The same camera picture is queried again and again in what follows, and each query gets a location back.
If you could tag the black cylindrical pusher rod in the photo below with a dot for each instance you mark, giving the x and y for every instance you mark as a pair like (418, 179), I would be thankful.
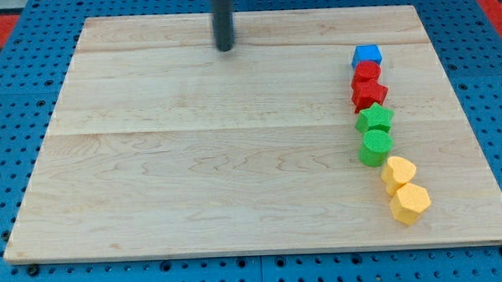
(223, 24)

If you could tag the green cylinder block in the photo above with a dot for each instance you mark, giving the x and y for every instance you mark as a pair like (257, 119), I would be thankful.
(375, 147)

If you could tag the red star block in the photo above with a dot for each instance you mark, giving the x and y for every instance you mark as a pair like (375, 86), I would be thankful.
(366, 93)

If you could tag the yellow hexagon block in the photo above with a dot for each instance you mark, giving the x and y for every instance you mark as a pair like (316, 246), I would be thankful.
(409, 202)

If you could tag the yellow heart block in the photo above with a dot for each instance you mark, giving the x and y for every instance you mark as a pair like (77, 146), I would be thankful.
(397, 172)

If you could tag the green star block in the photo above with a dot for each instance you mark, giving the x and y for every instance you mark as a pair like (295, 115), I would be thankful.
(376, 117)

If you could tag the blue block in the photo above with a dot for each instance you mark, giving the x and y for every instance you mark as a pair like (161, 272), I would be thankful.
(370, 52)

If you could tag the wooden board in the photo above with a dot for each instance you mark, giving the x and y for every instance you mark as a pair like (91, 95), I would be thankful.
(161, 147)

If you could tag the red cylinder block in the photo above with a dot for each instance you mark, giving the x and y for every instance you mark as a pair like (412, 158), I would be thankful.
(365, 71)

